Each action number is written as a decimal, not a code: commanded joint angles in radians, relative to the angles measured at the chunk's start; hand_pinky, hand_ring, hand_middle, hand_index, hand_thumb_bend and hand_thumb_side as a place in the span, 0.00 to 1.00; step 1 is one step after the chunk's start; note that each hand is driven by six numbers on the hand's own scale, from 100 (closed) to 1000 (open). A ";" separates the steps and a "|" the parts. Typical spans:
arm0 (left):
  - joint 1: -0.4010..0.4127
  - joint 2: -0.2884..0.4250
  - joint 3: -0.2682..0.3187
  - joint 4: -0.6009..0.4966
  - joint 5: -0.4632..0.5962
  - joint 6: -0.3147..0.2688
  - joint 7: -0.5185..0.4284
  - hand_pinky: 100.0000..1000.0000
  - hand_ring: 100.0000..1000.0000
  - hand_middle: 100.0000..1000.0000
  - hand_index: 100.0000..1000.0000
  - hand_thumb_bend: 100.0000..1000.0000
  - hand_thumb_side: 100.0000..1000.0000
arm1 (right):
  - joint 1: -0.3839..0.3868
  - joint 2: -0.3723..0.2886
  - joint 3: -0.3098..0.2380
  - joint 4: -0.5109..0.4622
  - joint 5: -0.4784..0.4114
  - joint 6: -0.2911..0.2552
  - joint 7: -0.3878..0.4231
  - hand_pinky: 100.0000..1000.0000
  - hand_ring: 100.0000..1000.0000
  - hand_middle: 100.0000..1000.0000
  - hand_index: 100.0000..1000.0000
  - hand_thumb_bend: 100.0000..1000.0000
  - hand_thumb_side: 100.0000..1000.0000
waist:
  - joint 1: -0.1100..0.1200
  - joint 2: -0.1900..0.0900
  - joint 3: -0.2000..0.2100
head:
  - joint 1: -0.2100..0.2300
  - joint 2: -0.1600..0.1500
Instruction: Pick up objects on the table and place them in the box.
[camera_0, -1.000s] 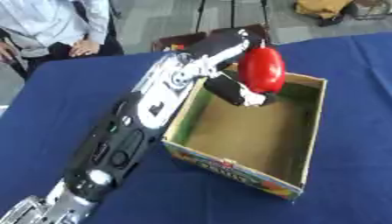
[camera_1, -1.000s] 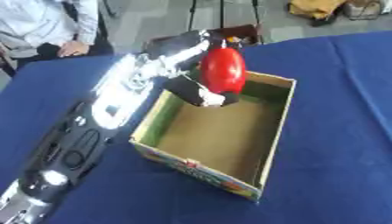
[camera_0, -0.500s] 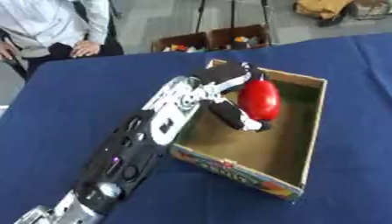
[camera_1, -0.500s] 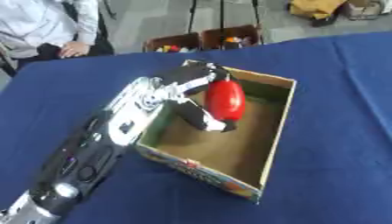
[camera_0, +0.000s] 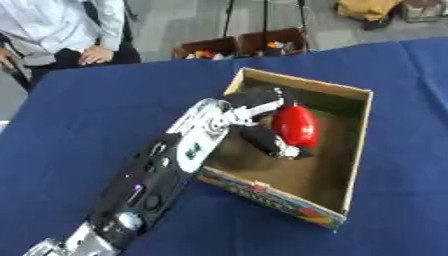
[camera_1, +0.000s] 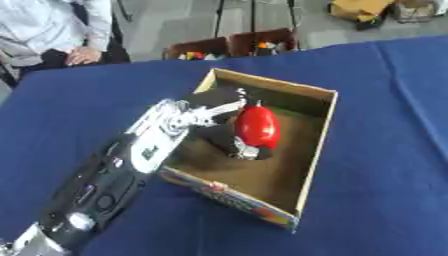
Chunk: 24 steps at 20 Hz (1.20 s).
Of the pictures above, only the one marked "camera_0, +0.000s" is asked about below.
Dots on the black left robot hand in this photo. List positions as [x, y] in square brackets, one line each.
[256, 100]

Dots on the red toy pepper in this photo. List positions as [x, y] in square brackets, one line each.
[295, 126]

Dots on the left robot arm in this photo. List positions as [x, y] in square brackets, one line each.
[157, 173]

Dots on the brown cardboard box with toys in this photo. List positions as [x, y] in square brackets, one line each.
[274, 43]
[207, 50]

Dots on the tan cardboard box brown inside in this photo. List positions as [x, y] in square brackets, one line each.
[291, 166]

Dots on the black tripod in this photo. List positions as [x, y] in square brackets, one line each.
[263, 16]

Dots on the tan bag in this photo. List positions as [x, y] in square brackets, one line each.
[367, 9]

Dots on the person's hand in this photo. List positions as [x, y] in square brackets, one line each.
[95, 55]

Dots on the grey crate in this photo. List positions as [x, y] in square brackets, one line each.
[423, 10]

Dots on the person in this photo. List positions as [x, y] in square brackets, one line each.
[52, 26]

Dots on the black chair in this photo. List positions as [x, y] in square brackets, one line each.
[14, 66]

